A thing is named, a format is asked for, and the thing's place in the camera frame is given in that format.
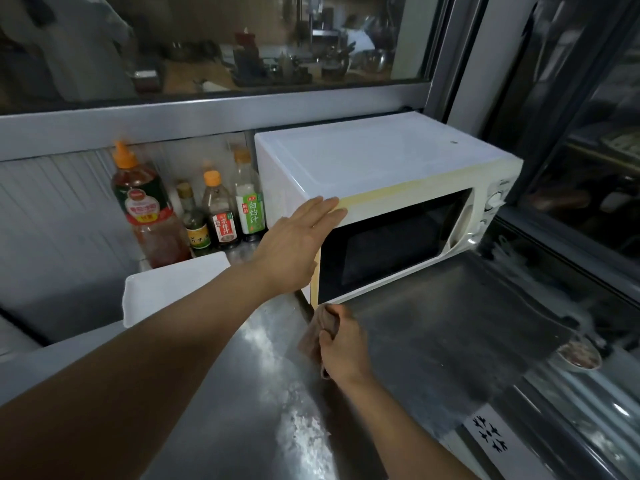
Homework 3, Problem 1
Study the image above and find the person's right hand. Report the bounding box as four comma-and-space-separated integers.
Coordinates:
318, 303, 373, 391

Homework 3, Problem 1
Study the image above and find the person's left hand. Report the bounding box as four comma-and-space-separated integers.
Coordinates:
252, 195, 349, 298

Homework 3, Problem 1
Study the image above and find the brown cloth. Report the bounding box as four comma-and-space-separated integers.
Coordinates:
298, 303, 342, 381

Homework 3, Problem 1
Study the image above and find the clear bottle green label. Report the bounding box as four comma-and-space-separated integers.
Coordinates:
232, 148, 267, 243

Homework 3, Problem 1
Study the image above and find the dark sauce bottle orange cap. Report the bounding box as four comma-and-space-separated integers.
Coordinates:
201, 169, 242, 251

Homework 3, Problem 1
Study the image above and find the small glass bottle tan cap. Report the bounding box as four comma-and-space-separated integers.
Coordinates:
175, 182, 212, 258

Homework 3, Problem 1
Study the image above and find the white microwave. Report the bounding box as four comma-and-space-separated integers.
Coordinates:
253, 112, 525, 311

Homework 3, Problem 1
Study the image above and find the white rectangular plate red underside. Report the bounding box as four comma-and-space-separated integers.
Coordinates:
122, 251, 232, 329

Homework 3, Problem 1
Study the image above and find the large ketchup bottle orange cap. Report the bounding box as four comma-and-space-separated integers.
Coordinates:
111, 140, 192, 269

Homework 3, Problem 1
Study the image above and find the person's right forearm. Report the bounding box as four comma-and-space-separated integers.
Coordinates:
345, 374, 481, 480

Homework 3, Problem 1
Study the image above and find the person's left forearm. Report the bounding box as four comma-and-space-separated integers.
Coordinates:
0, 264, 281, 480

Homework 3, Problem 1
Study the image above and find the stainless steel table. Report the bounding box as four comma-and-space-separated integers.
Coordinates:
137, 234, 581, 480

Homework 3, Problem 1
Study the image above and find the dark tray of jars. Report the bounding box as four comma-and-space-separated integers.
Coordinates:
232, 54, 313, 88

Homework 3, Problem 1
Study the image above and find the dark metal bowl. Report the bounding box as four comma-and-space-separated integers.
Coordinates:
319, 57, 351, 79

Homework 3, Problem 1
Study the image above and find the dark red bottle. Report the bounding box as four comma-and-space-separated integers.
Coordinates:
232, 27, 263, 81

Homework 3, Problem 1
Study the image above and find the shiny metal bowl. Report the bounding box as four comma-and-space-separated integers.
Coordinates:
359, 48, 393, 74

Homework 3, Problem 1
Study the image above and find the wooden kitchen counter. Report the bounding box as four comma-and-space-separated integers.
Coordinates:
162, 59, 236, 95

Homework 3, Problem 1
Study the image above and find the metal bowl of minced meat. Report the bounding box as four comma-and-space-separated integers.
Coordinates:
552, 337, 603, 373

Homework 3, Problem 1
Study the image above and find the low grey cabinet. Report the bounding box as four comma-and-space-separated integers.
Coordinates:
0, 319, 126, 408

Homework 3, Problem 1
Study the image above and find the glass window aluminium frame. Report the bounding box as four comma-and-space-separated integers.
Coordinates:
0, 0, 489, 163

